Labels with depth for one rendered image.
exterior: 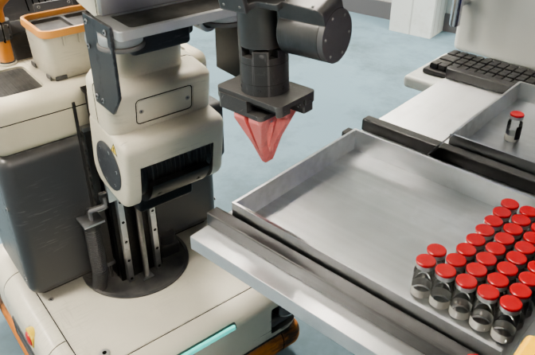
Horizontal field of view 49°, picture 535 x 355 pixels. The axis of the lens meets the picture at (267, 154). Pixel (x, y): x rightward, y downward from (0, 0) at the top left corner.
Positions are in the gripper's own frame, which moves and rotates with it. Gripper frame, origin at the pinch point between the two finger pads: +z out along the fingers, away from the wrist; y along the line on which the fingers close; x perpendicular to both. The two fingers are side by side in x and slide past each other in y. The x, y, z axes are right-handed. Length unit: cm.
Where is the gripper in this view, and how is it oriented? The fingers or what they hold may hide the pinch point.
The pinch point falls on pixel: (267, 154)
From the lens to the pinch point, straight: 74.0
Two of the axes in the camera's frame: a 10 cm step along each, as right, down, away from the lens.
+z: 0.3, 8.6, 5.0
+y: 7.3, 3.2, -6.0
